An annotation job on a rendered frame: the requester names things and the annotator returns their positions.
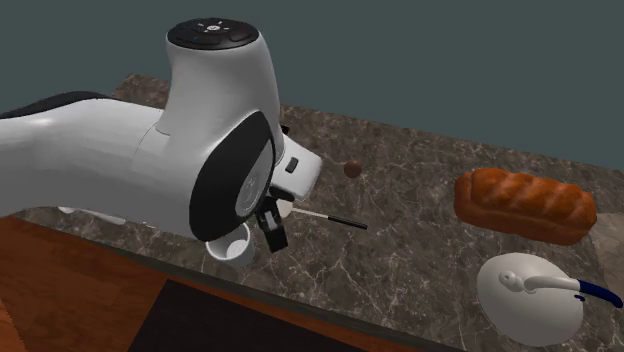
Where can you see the white round plate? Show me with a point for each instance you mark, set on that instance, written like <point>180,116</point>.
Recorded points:
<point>526,317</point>

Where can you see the small brown ball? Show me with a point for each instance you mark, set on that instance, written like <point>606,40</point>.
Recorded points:
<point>352,168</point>

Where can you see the white cup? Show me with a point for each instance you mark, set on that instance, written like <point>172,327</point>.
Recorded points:
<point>229,253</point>

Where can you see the brown bread loaf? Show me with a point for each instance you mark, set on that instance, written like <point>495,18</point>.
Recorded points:
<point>524,204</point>

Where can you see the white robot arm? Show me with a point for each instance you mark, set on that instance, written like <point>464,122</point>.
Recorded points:
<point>97,156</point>

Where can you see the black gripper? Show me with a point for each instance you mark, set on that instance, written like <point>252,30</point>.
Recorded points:
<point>282,194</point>

